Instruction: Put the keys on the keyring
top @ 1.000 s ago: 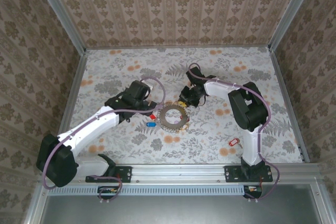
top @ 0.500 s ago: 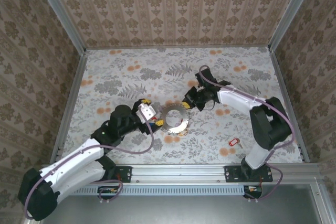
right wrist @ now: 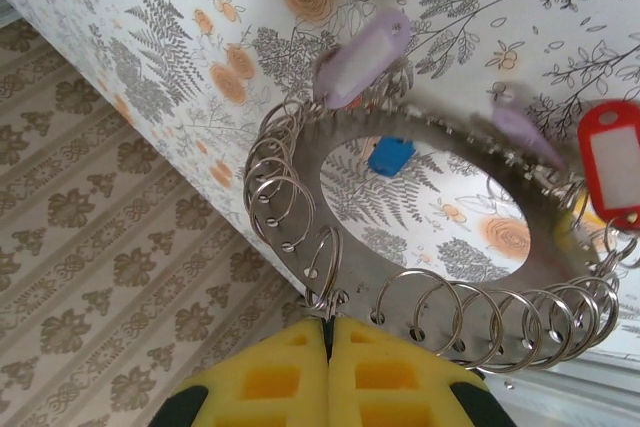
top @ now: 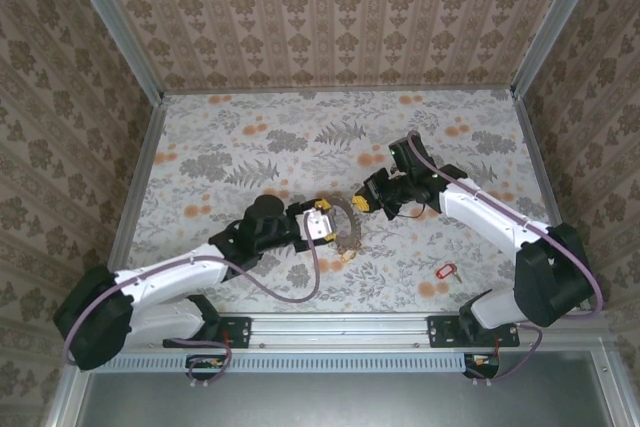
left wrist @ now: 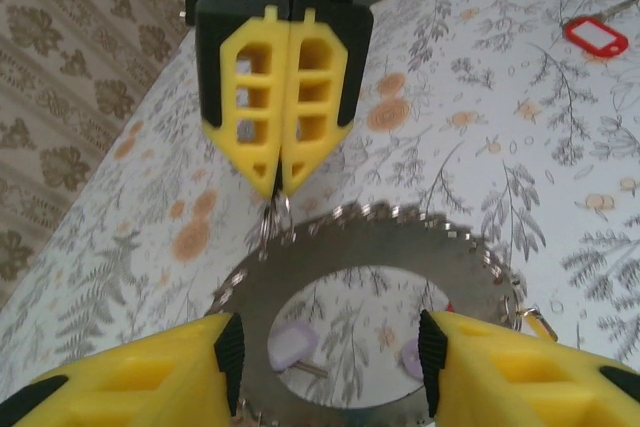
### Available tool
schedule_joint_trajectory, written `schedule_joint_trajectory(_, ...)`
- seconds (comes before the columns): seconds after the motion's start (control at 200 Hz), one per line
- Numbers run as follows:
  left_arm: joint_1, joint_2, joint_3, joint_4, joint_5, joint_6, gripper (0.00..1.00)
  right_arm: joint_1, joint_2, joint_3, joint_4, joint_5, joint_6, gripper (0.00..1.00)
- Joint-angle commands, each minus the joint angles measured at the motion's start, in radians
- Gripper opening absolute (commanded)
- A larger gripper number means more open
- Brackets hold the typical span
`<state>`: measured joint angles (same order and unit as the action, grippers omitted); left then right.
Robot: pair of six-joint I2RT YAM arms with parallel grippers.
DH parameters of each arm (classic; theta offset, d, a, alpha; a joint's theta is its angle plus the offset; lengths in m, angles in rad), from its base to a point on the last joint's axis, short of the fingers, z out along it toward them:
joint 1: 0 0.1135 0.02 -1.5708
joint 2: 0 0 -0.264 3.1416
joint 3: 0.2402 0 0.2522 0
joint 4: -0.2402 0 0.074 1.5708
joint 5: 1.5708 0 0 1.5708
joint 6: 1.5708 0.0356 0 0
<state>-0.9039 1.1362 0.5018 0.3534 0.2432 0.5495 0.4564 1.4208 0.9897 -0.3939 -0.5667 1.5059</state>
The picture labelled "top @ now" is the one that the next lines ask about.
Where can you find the yellow key tag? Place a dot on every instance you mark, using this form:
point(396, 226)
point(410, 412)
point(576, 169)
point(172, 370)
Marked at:
point(346, 257)

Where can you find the toothed metal keyring disc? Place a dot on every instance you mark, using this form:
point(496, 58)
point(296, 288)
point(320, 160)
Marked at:
point(356, 227)

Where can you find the red key tag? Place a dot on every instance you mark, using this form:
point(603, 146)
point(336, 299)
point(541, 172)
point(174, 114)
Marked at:
point(443, 272)

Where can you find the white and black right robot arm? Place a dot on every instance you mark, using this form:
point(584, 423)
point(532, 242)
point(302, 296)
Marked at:
point(490, 217)

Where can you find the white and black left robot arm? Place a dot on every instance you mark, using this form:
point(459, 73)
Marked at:
point(165, 277)

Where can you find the floral table cover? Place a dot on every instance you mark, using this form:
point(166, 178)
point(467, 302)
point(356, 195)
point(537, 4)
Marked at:
point(300, 147)

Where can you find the grey metal panel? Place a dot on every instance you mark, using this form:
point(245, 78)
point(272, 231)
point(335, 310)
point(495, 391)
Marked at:
point(325, 402)

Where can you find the black wiring connector box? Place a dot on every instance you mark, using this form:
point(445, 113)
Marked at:
point(482, 364)

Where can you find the aluminium mounting rail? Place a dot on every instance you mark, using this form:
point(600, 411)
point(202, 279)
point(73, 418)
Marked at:
point(340, 329)

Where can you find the thin aluminium table rail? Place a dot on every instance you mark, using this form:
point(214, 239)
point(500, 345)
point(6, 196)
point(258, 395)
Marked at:
point(340, 90)

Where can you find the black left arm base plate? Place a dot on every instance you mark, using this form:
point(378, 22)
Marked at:
point(240, 332)

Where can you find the aluminium table side rail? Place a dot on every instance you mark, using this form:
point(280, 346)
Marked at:
point(550, 197)
point(135, 197)

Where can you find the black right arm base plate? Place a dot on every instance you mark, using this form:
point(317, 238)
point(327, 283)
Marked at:
point(440, 332)

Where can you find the aluminium frame post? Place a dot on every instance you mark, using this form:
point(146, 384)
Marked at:
point(555, 22)
point(117, 22)

